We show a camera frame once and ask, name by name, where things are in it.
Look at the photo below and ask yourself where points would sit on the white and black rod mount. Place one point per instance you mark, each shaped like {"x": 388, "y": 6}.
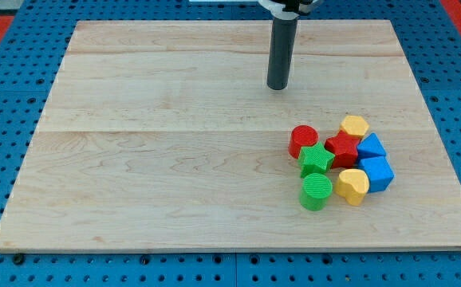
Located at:
{"x": 290, "y": 9}

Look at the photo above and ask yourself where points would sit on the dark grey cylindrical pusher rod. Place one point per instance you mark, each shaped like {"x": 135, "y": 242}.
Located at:
{"x": 281, "y": 49}

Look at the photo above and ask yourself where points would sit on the red star block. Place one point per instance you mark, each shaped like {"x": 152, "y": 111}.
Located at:
{"x": 344, "y": 148}

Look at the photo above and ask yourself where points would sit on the green star block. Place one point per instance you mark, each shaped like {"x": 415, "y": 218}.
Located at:
{"x": 315, "y": 159}

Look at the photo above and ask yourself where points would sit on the red cylinder block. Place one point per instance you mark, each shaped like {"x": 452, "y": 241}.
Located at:
{"x": 302, "y": 136}

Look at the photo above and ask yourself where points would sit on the yellow hexagon block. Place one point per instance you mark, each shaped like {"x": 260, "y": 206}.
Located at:
{"x": 355, "y": 126}

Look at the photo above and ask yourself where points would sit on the blue triangle block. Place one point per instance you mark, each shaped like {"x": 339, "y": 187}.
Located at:
{"x": 371, "y": 147}

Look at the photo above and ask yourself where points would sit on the green cylinder block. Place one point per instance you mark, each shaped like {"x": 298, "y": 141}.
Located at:
{"x": 315, "y": 191}

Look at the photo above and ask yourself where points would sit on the wooden board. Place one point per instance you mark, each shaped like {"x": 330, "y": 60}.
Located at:
{"x": 162, "y": 137}

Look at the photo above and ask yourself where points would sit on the yellow heart block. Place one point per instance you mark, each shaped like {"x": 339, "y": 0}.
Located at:
{"x": 352, "y": 185}

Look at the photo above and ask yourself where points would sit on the blue cube block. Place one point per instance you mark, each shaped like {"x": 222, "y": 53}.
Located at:
{"x": 379, "y": 172}

